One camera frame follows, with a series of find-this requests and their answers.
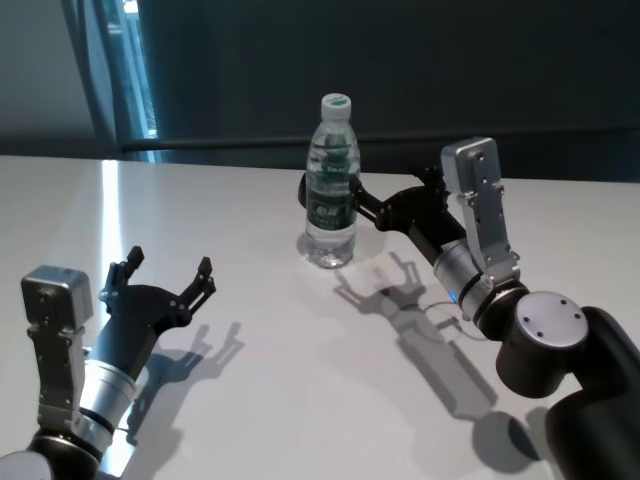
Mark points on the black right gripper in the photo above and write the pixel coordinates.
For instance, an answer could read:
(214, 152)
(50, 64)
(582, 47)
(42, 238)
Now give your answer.
(425, 215)

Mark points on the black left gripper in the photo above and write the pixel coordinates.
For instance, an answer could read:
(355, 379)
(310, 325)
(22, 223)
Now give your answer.
(140, 320)

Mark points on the clear water bottle green label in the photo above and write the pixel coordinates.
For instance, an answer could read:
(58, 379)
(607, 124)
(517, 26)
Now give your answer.
(332, 200)

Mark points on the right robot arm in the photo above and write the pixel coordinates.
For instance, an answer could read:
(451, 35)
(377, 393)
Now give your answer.
(545, 330)

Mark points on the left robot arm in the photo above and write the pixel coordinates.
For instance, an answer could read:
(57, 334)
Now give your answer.
(107, 387)

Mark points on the green YES button black base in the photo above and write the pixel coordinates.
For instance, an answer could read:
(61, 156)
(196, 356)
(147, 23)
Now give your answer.
(303, 190)

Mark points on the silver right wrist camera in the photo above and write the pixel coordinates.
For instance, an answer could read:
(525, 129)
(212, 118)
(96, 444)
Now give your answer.
(480, 200)

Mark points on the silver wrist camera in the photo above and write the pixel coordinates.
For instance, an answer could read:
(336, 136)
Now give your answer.
(55, 300)
(480, 200)

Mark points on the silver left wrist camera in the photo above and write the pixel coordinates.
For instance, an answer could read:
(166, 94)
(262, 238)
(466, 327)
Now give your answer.
(55, 300)

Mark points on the grey horizontal rail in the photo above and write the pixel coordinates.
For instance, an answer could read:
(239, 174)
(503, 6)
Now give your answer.
(225, 144)

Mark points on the grey slanted frame post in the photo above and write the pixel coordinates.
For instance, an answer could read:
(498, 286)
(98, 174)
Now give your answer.
(95, 90)

